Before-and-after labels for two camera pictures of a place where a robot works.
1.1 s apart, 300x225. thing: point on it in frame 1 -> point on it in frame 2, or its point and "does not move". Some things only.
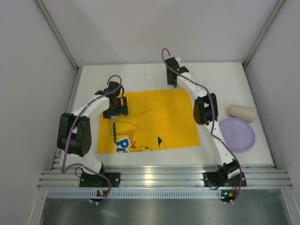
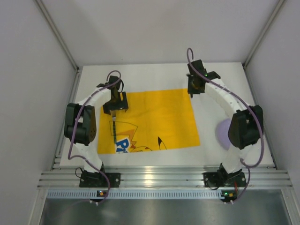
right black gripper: [172, 79] -> [192, 85]
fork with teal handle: [113, 119] does not move
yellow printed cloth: [156, 120] does not move
